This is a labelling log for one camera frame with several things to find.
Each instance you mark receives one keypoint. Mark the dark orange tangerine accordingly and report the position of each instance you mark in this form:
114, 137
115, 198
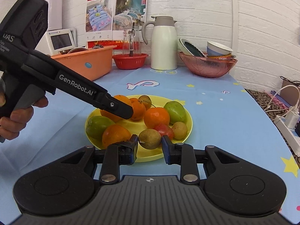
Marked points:
139, 111

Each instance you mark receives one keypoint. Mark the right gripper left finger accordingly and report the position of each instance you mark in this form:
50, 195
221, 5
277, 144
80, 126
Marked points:
116, 155

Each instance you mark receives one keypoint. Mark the white blue ceramic bowl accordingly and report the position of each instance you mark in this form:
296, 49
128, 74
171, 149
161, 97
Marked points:
217, 49

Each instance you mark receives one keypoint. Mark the brown kiwi fruit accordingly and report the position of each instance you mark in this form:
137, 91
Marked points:
149, 139

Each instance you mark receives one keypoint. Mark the white water purifier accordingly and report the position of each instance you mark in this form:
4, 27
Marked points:
54, 14

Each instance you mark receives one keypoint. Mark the cardboard box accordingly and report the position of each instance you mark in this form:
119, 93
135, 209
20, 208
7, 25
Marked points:
289, 94

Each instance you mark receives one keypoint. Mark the white thermos jug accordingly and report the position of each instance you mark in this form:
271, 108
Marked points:
163, 43

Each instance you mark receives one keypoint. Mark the orange plastic basket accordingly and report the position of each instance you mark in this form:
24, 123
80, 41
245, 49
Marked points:
92, 63

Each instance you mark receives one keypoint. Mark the white dish in bowl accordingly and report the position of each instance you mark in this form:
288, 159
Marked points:
188, 48

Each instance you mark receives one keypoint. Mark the large green apple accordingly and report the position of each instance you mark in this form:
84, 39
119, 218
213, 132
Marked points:
96, 126

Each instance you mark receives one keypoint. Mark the red plastic colander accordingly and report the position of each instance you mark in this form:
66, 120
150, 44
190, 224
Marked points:
127, 62

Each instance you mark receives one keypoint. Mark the small red apple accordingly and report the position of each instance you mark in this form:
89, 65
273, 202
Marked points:
165, 130

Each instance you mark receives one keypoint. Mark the white charger plug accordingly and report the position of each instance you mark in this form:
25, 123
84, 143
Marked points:
292, 117

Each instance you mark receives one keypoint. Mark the steel bowl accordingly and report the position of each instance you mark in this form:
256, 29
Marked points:
77, 49

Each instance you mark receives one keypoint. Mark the person left hand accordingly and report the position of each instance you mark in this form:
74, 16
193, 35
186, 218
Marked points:
13, 125

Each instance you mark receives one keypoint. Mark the blue patterned tablecloth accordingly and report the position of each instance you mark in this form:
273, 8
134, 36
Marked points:
223, 113

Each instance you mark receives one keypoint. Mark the glass jar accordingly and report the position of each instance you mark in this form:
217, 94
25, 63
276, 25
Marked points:
131, 41

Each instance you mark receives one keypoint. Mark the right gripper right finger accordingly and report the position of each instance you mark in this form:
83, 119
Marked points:
183, 155

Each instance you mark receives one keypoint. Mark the green apple on plate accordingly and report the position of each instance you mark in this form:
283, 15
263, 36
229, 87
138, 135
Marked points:
176, 112

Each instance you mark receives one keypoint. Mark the yellow plastic plate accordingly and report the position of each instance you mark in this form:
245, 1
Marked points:
136, 127

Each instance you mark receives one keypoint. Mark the white power strip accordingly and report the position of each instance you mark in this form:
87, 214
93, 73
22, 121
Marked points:
290, 135

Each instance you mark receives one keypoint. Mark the brown fruit on plate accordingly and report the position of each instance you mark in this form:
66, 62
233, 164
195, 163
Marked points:
180, 130

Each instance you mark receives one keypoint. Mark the white touchscreen appliance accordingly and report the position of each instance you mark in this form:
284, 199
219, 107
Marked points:
53, 42

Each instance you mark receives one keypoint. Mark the copper glass bowl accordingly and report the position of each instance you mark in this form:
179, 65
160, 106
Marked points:
207, 67

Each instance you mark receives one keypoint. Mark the orange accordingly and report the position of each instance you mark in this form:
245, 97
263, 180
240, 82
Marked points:
156, 116
114, 134
117, 108
133, 99

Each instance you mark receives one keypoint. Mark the bedding poster calendar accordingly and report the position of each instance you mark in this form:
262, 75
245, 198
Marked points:
106, 20

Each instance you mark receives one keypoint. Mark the brown fruit plate back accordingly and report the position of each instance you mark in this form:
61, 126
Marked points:
146, 101

